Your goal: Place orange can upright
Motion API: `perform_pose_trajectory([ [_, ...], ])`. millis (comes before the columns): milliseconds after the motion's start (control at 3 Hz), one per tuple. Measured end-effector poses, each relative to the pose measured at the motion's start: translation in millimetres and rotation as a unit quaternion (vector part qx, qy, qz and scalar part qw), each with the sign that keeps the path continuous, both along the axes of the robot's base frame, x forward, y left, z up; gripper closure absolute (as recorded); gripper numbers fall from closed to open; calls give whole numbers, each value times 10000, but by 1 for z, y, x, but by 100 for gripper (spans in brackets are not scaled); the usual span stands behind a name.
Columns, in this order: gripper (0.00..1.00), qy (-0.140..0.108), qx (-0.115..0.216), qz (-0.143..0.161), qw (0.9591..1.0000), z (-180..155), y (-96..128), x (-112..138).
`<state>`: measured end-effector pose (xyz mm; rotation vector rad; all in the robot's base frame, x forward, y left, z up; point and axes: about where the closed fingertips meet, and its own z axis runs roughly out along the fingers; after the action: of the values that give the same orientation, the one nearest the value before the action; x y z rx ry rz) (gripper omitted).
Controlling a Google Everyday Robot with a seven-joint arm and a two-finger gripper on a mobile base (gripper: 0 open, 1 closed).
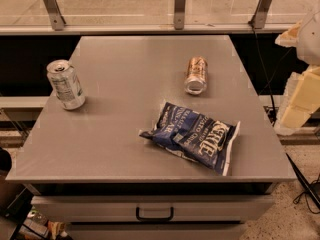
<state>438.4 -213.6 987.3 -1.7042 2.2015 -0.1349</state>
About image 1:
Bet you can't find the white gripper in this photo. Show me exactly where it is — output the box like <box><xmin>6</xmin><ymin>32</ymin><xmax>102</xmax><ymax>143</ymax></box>
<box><xmin>275</xmin><ymin>3</ymin><xmax>320</xmax><ymax>129</ymax></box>

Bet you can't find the orange soda can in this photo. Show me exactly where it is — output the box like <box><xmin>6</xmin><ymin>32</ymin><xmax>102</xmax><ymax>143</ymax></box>
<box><xmin>184</xmin><ymin>56</ymin><xmax>208</xmax><ymax>95</ymax></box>

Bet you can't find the white green soda can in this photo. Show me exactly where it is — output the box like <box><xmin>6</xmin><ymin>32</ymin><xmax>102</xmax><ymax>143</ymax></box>
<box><xmin>47</xmin><ymin>60</ymin><xmax>85</xmax><ymax>110</ymax></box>

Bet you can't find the blue chip bag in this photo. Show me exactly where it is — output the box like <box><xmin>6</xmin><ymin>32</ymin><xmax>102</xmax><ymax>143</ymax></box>
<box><xmin>139</xmin><ymin>102</ymin><xmax>240</xmax><ymax>176</ymax></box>

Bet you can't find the grey drawer cabinet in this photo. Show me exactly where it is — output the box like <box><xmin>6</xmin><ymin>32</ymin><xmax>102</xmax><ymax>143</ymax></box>
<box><xmin>7</xmin><ymin>35</ymin><xmax>294</xmax><ymax>240</ymax></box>

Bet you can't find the clutter under table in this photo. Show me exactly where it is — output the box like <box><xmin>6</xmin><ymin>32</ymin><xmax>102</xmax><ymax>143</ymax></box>
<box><xmin>0</xmin><ymin>148</ymin><xmax>73</xmax><ymax>240</ymax></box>

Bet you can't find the right metal bracket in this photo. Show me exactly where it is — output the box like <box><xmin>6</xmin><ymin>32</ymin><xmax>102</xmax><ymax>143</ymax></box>
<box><xmin>249</xmin><ymin>0</ymin><xmax>272</xmax><ymax>29</ymax></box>

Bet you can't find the metal bracket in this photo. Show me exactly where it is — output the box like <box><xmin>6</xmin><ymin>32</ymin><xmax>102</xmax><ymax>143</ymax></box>
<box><xmin>173</xmin><ymin>0</ymin><xmax>186</xmax><ymax>30</ymax></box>
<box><xmin>43</xmin><ymin>0</ymin><xmax>66</xmax><ymax>31</ymax></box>
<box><xmin>249</xmin><ymin>0</ymin><xmax>272</xmax><ymax>29</ymax></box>

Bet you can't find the black cable bundle on floor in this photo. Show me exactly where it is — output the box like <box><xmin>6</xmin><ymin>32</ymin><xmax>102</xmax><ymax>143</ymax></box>
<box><xmin>285</xmin><ymin>153</ymin><xmax>320</xmax><ymax>215</ymax></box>

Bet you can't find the middle metal bracket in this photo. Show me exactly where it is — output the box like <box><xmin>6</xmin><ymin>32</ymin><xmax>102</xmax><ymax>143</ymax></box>
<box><xmin>173</xmin><ymin>0</ymin><xmax>186</xmax><ymax>30</ymax></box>

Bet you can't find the black drawer handle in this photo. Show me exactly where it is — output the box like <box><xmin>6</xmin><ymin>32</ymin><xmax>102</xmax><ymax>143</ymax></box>
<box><xmin>135</xmin><ymin>207</ymin><xmax>174</xmax><ymax>222</ymax></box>

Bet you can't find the left metal bracket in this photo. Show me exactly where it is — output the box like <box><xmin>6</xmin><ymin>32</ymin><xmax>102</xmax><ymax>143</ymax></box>
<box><xmin>43</xmin><ymin>0</ymin><xmax>66</xmax><ymax>31</ymax></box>

